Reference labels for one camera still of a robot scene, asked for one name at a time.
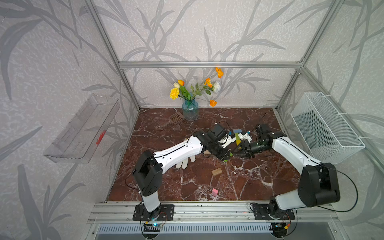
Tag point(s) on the clear plastic shelf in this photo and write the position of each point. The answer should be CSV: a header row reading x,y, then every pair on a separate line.
x,y
80,139

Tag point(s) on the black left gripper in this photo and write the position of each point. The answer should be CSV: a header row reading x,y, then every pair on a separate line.
x,y
226,153

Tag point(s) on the dark wood block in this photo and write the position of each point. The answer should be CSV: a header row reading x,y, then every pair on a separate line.
x,y
217,172

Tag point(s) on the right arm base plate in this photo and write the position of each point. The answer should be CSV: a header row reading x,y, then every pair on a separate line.
x,y
264,211

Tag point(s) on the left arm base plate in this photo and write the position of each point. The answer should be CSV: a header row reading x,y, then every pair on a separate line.
x,y
164,212

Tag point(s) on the white cotton glove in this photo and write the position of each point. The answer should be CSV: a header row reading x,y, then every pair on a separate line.
x,y
186,160

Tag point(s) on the white wire basket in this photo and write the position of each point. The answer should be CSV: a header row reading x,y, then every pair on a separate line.
x,y
328,135

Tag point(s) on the right circuit board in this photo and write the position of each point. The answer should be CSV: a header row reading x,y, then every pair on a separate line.
x,y
279,228

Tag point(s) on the left circuit board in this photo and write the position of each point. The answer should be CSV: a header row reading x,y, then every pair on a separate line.
x,y
153,227

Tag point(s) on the blue glass vase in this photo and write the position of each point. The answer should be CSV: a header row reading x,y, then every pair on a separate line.
x,y
190,110

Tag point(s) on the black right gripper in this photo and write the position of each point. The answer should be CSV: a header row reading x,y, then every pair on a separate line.
x,y
247,154

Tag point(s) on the lime green block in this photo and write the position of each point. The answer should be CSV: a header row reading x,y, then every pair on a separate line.
x,y
238,140

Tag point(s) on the pink block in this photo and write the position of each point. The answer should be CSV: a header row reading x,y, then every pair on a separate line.
x,y
215,192

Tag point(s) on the artificial flowers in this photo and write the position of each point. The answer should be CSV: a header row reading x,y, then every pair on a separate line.
x,y
206,87

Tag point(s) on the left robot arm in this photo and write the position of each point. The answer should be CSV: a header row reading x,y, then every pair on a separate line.
x,y
150,167

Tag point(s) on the circuit board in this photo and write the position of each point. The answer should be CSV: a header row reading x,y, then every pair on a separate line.
x,y
279,228
153,227

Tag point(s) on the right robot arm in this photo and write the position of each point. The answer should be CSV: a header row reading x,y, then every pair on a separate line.
x,y
318,184

